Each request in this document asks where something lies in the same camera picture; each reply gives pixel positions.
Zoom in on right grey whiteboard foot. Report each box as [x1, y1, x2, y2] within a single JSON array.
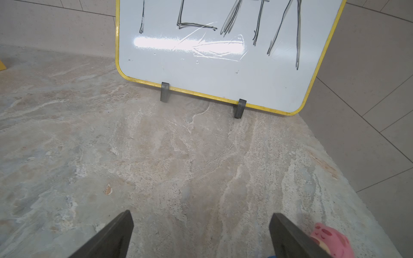
[[234, 99, 247, 119]]

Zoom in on pink pig toy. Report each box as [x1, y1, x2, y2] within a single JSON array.
[[310, 223, 355, 258]]

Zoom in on left grey whiteboard foot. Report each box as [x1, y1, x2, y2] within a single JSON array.
[[160, 82, 170, 103]]

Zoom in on grey whiteboard foot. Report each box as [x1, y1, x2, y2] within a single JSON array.
[[160, 82, 170, 103], [234, 99, 247, 119]]

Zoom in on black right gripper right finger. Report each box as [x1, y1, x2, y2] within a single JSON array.
[[269, 213, 331, 258]]

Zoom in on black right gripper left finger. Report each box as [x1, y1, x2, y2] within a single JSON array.
[[70, 210, 134, 258]]

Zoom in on yellow framed whiteboard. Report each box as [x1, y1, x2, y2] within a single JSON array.
[[116, 1, 346, 116]]

